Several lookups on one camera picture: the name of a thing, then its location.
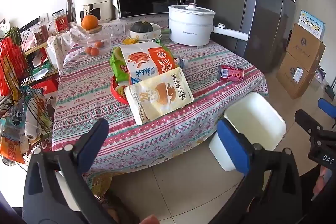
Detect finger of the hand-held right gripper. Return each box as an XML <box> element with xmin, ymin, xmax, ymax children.
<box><xmin>318</xmin><ymin>98</ymin><xmax>336</xmax><ymax>130</ymax></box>
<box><xmin>294</xmin><ymin>109</ymin><xmax>323</xmax><ymax>137</ymax></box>

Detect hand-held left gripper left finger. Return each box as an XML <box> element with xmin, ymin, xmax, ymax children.
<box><xmin>22</xmin><ymin>118</ymin><xmax>117</xmax><ymax>224</ymax></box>

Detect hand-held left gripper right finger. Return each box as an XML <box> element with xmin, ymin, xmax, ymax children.
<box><xmin>210</xmin><ymin>118</ymin><xmax>303</xmax><ymax>224</ymax></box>

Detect white plastic bin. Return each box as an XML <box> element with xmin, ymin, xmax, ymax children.
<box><xmin>209</xmin><ymin>92</ymin><xmax>287</xmax><ymax>171</ymax></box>

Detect red instant noodle bowl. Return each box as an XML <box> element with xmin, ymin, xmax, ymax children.
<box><xmin>110</xmin><ymin>76</ymin><xmax>132</xmax><ymax>105</ymax></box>

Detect red soda can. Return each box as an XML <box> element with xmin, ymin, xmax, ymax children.
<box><xmin>217</xmin><ymin>65</ymin><xmax>244</xmax><ymax>82</ymax></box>

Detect green chip bag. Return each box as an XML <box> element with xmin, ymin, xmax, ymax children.
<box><xmin>110</xmin><ymin>46</ymin><xmax>132</xmax><ymax>83</ymax></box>

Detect yellow white bread bag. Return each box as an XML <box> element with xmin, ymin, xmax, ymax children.
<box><xmin>124</xmin><ymin>67</ymin><xmax>194</xmax><ymax>125</ymax></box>

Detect clear plastic bottle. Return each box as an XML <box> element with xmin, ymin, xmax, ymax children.
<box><xmin>175</xmin><ymin>56</ymin><xmax>193</xmax><ymax>69</ymax></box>

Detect orange white snack bag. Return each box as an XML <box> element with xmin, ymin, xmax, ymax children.
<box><xmin>119</xmin><ymin>42</ymin><xmax>181</xmax><ymax>85</ymax></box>

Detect person's right hand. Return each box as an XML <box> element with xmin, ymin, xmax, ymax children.
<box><xmin>312</xmin><ymin>168</ymin><xmax>334</xmax><ymax>196</ymax></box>

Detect person's left hand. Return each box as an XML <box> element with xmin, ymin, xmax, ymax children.
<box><xmin>142</xmin><ymin>215</ymin><xmax>160</xmax><ymax>224</ymax></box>

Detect cardboard box with label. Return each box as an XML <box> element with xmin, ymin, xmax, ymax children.
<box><xmin>276</xmin><ymin>52</ymin><xmax>315</xmax><ymax>99</ymax></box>

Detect patterned red green tablecloth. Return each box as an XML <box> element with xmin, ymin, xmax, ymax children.
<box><xmin>52</xmin><ymin>34</ymin><xmax>269</xmax><ymax>189</ymax></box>

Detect white thread roll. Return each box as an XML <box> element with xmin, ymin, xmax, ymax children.
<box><xmin>24</xmin><ymin>109</ymin><xmax>43</xmax><ymax>140</ymax></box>

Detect red box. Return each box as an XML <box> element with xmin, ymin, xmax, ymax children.
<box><xmin>31</xmin><ymin>77</ymin><xmax>59</xmax><ymax>99</ymax></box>

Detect orange packet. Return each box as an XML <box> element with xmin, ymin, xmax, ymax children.
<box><xmin>0</xmin><ymin>135</ymin><xmax>25</xmax><ymax>165</ymax></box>

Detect blue white printed box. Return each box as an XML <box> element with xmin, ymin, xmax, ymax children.
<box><xmin>299</xmin><ymin>10</ymin><xmax>326</xmax><ymax>39</ymax></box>

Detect clear glass container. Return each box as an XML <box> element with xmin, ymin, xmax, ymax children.
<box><xmin>79</xmin><ymin>25</ymin><xmax>113</xmax><ymax>57</ymax></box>

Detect white floral cloth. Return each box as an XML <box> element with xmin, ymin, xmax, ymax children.
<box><xmin>47</xmin><ymin>16</ymin><xmax>171</xmax><ymax>70</ymax></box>

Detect wooden shelf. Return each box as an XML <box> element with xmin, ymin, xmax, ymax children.
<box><xmin>24</xmin><ymin>40</ymin><xmax>60</xmax><ymax>78</ymax></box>

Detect red hanging packets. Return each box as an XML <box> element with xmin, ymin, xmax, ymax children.
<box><xmin>0</xmin><ymin>36</ymin><xmax>29</xmax><ymax>96</ymax></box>

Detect wooden lid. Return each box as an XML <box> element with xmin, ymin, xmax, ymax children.
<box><xmin>83</xmin><ymin>25</ymin><xmax>103</xmax><ymax>34</ymax></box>

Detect white printed bowl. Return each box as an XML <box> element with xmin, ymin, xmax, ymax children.
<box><xmin>130</xmin><ymin>25</ymin><xmax>161</xmax><ymax>40</ymax></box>

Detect large orange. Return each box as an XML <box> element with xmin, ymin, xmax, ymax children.
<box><xmin>81</xmin><ymin>14</ymin><xmax>99</xmax><ymax>30</ymax></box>

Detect grey refrigerator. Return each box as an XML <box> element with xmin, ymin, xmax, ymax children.
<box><xmin>194</xmin><ymin>0</ymin><xmax>297</xmax><ymax>74</ymax></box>

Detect red label jar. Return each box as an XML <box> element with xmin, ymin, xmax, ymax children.
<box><xmin>52</xmin><ymin>11</ymin><xmax>70</xmax><ymax>33</ymax></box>

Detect white electric pot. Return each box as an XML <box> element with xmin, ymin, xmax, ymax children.
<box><xmin>168</xmin><ymin>3</ymin><xmax>249</xmax><ymax>47</ymax></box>

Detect dark green pumpkin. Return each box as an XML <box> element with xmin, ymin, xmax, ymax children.
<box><xmin>130</xmin><ymin>21</ymin><xmax>153</xmax><ymax>33</ymax></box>

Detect glass vase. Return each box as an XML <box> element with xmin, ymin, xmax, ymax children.
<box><xmin>66</xmin><ymin>0</ymin><xmax>77</xmax><ymax>24</ymax></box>

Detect glass pot lid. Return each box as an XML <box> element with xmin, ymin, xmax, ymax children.
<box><xmin>168</xmin><ymin>3</ymin><xmax>216</xmax><ymax>18</ymax></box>

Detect black wire rack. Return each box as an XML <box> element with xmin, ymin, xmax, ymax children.
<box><xmin>0</xmin><ymin>18</ymin><xmax>57</xmax><ymax>164</ymax></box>

